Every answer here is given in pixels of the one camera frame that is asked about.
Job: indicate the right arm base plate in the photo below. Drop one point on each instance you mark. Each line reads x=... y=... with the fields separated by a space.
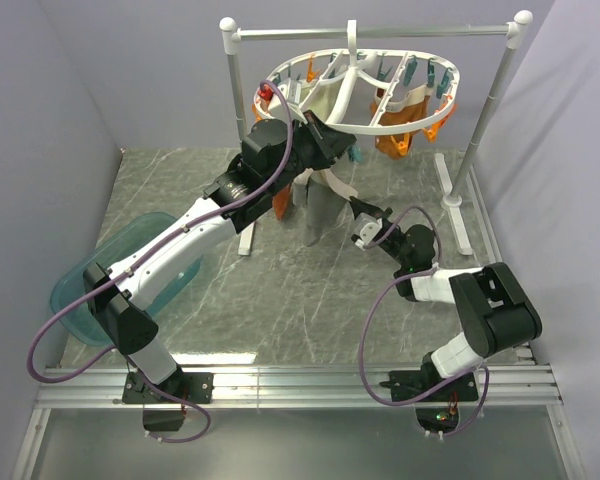
x=406 y=384

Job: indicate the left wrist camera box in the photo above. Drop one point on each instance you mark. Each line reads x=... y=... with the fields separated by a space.
x=267 y=103

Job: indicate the orange clip front right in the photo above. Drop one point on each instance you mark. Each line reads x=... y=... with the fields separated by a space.
x=431 y=132

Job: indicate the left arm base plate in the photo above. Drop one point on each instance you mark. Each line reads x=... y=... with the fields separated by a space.
x=194 y=387

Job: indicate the grey underwear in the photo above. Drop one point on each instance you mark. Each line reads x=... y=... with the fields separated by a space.
x=323 y=196

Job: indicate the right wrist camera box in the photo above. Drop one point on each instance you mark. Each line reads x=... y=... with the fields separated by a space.
x=366 y=229

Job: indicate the white metal drying rack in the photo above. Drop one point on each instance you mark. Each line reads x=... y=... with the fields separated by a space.
x=514 y=33

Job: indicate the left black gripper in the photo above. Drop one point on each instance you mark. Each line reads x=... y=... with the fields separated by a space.
x=331 y=144

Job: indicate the orange underwear on right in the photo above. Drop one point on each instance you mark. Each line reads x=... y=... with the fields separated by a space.
x=413 y=108

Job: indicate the orange underwear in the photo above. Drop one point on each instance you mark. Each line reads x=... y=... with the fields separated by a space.
x=281 y=202
x=413 y=108

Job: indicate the cream underwear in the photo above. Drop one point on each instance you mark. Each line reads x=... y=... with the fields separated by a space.
x=320 y=100

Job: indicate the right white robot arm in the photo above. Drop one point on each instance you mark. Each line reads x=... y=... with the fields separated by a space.
x=495 y=312

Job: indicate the white oval clip hanger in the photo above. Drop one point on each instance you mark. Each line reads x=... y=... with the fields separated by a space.
x=371 y=77

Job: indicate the orange underwear on left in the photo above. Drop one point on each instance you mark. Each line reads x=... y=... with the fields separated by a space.
x=281 y=202

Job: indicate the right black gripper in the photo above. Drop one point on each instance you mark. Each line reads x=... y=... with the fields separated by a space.
x=370 y=209

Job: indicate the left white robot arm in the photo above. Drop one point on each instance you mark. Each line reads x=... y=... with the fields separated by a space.
x=272 y=155

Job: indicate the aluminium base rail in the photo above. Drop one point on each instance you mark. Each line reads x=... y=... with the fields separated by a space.
x=296 y=387

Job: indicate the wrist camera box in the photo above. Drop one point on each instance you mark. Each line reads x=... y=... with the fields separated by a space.
x=267 y=103
x=366 y=229

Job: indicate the teal clip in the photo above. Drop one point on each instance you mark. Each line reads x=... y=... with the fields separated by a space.
x=355 y=154

